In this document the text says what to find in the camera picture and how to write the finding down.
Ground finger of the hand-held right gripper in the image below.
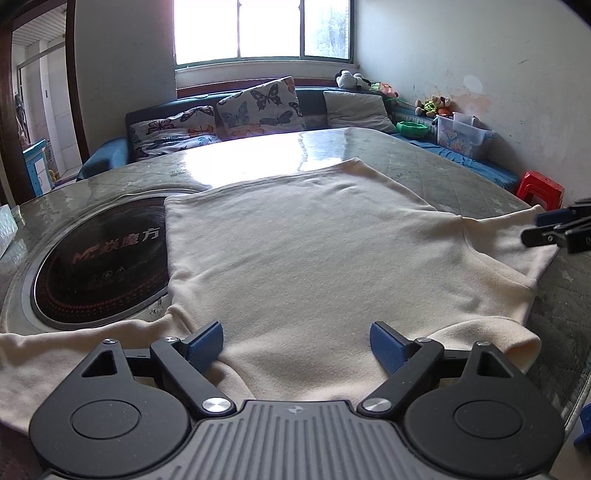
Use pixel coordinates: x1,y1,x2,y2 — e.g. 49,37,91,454
521,220,591,254
536,198,591,228

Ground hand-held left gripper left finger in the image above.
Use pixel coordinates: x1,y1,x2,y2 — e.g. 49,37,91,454
74,320,234,420

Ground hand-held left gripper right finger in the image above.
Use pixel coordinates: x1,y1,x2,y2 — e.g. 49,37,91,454
358,320,520,420

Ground cream shirt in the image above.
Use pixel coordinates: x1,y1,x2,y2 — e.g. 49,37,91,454
0,157,561,437

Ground red plastic stool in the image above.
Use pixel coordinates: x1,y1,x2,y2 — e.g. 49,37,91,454
516,171,566,208

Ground clear plastic storage box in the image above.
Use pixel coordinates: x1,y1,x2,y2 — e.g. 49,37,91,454
434,112,497,160

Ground round black induction cooker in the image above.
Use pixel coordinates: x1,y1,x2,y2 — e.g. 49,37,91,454
23,196,175,330

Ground brown plush toys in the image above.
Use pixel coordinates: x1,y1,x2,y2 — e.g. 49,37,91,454
414,96,452,118

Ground green bowl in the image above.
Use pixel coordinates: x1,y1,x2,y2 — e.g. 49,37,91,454
396,121,430,138

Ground blue sofa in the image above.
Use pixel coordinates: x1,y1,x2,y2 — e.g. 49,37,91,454
76,85,520,195

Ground butterfly print pillow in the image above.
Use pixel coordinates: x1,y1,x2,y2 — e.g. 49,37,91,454
216,76,305,141
129,105,222,160

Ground grey pillow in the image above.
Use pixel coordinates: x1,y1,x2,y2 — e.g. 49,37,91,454
323,90,398,134

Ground white box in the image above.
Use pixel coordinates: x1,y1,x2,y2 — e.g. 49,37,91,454
0,205,19,257

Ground panda plush toy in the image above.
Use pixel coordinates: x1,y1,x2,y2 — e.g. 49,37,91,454
335,70,372,90

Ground blue white cabinet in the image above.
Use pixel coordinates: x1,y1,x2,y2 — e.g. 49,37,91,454
23,140,54,195

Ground window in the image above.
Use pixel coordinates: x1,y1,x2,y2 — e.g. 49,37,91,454
173,0,356,70

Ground brown wooden door frame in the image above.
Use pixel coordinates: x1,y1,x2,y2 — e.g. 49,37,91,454
0,0,90,204

